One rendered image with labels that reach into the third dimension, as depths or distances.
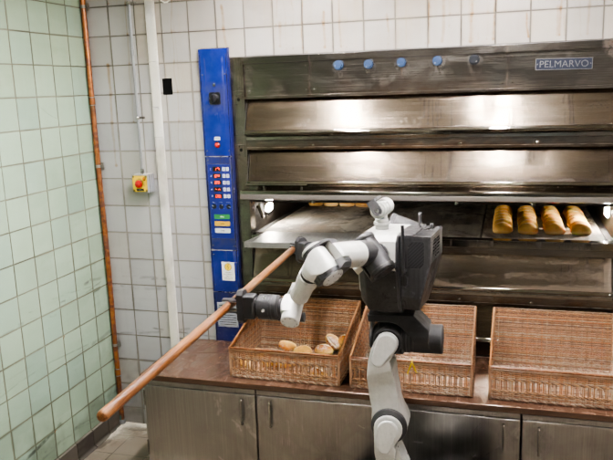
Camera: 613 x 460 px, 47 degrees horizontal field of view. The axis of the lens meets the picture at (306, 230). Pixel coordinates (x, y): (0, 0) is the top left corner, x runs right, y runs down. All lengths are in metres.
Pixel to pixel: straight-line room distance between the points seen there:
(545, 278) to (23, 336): 2.52
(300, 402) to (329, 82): 1.56
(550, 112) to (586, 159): 0.27
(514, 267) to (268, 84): 1.53
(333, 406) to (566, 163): 1.55
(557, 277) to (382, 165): 1.00
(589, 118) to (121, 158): 2.41
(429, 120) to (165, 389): 1.83
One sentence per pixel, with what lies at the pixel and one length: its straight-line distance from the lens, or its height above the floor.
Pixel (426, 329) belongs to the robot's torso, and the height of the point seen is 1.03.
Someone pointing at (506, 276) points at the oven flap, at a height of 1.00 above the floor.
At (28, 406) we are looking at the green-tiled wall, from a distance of 3.75.
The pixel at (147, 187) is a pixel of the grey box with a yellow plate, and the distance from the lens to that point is 3.88.
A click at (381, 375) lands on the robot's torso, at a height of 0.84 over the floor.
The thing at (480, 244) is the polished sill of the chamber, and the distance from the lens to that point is 3.52.
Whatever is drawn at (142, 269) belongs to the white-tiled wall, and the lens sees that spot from 4.08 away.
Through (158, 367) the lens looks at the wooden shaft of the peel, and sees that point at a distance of 2.01.
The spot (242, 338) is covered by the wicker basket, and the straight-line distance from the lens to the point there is 3.56.
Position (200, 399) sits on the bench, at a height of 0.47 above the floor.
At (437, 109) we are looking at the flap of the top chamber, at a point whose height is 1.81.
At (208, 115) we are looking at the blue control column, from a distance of 3.72.
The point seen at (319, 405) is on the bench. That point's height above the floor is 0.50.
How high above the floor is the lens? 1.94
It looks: 12 degrees down
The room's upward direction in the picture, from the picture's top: 2 degrees counter-clockwise
